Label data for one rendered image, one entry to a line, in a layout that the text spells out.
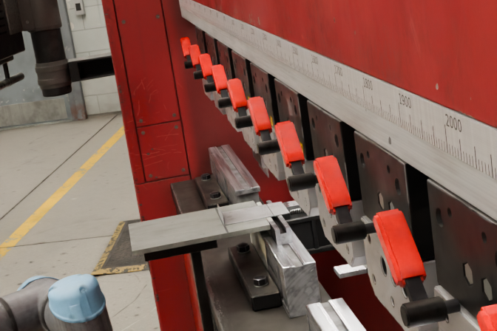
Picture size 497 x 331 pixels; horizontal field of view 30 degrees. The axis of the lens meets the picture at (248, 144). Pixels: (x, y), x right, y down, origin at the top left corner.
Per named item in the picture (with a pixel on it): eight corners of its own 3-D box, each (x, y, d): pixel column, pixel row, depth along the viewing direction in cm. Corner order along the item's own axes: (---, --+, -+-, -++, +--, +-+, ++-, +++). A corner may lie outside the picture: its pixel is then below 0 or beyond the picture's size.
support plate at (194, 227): (129, 228, 190) (128, 224, 189) (254, 205, 193) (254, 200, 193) (132, 256, 172) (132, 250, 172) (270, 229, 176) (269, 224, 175)
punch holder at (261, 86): (262, 162, 151) (247, 62, 147) (312, 152, 152) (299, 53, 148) (280, 183, 136) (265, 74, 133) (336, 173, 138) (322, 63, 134)
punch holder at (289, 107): (287, 192, 132) (271, 78, 128) (345, 181, 133) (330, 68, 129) (311, 221, 117) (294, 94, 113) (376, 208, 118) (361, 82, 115)
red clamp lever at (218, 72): (208, 63, 168) (219, 104, 162) (230, 60, 168) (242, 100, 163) (208, 71, 169) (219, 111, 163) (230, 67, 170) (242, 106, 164)
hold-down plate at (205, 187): (196, 187, 259) (194, 176, 258) (214, 184, 259) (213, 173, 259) (209, 216, 230) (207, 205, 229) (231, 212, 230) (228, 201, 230)
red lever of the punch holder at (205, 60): (196, 53, 187) (205, 88, 181) (216, 49, 188) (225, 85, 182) (196, 59, 189) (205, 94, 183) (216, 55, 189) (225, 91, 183)
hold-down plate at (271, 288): (229, 259, 197) (227, 246, 196) (254, 255, 197) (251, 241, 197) (253, 312, 168) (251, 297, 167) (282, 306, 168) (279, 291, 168)
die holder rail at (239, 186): (213, 179, 264) (208, 147, 262) (233, 176, 265) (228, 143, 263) (240, 229, 216) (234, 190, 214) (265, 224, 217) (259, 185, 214)
